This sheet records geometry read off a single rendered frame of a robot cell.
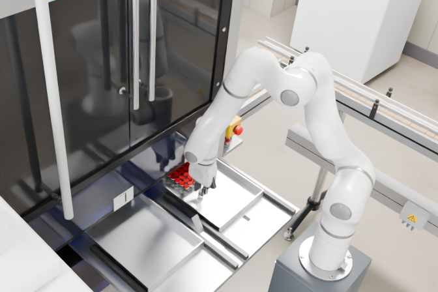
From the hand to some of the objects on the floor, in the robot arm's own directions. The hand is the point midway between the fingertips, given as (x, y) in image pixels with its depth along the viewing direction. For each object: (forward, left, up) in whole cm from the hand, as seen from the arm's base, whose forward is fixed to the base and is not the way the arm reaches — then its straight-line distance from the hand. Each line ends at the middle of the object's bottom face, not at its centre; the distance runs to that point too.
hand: (201, 188), depth 196 cm
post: (+14, -22, -94) cm, 98 cm away
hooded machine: (+75, -270, -94) cm, 296 cm away
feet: (-5, -101, -94) cm, 138 cm away
